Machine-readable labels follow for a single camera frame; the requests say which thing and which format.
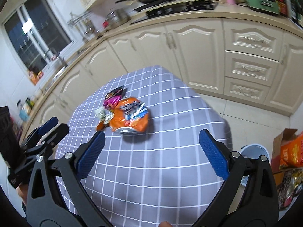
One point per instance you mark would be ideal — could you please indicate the wall utensil rack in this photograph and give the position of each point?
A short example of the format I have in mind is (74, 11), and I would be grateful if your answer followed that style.
(79, 19)

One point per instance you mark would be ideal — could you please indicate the blue packet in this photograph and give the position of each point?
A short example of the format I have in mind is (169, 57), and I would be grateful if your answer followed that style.
(24, 115)

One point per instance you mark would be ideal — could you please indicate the steel faucet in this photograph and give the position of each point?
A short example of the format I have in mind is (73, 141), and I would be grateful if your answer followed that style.
(59, 59)

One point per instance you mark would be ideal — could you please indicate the orange snack bag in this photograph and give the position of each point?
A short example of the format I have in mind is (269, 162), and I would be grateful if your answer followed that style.
(132, 118)

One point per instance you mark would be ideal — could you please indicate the black gas stove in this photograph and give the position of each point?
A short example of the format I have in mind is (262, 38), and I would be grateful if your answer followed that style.
(184, 7)

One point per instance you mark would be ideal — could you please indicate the person's right hand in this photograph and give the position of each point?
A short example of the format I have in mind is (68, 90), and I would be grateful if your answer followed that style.
(165, 224)

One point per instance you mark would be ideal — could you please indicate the orange packet on windowsill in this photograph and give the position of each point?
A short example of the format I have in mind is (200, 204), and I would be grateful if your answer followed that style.
(35, 76)

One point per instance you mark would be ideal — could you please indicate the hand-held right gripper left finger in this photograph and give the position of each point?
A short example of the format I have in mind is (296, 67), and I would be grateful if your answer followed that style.
(91, 156)

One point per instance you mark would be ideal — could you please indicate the cream base cabinets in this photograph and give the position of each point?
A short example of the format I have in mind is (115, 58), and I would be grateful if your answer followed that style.
(201, 52)

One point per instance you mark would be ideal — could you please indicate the red label sauce bottle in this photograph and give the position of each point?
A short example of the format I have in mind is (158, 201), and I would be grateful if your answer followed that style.
(281, 3)

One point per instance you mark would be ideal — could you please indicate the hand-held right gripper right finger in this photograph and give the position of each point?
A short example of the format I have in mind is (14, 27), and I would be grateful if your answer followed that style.
(214, 157)

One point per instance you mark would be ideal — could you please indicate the orange peel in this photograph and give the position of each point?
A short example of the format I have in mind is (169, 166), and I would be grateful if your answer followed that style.
(101, 125)

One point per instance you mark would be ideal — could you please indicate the purple foil wrapper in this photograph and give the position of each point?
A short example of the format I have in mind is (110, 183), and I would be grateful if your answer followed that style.
(113, 102)

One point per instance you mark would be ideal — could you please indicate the dark patterned bag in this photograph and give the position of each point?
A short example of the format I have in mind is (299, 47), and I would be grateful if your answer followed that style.
(287, 191)

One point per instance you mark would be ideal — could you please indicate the kitchen window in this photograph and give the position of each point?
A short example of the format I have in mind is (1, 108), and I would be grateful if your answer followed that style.
(35, 33)

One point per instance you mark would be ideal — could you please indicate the red bowl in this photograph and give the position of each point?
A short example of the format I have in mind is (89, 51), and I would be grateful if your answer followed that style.
(105, 23)

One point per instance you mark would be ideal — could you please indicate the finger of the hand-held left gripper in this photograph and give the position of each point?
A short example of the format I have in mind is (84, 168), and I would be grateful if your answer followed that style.
(48, 124)
(58, 134)

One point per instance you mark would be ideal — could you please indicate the steel steamer pot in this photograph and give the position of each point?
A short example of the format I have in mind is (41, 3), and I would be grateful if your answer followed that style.
(117, 17)

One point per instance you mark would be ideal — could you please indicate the steel sink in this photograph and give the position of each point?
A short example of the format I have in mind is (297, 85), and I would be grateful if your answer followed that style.
(64, 68)

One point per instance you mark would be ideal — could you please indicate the white trash bin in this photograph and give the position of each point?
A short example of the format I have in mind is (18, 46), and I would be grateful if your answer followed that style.
(254, 153)

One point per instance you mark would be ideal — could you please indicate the white lidded jar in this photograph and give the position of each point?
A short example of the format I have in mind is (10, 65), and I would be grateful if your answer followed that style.
(23, 106)

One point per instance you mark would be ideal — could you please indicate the green and white wrapper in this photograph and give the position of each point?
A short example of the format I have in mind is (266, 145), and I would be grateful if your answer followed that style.
(104, 113)

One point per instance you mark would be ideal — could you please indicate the gold foil packet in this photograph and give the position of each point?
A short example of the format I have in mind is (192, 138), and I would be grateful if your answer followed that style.
(297, 179)

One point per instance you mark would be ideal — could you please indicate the cardboard box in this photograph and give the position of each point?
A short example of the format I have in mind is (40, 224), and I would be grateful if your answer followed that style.
(278, 144)

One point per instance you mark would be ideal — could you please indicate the black snack wrapper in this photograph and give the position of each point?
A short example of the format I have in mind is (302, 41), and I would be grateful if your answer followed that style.
(116, 92)

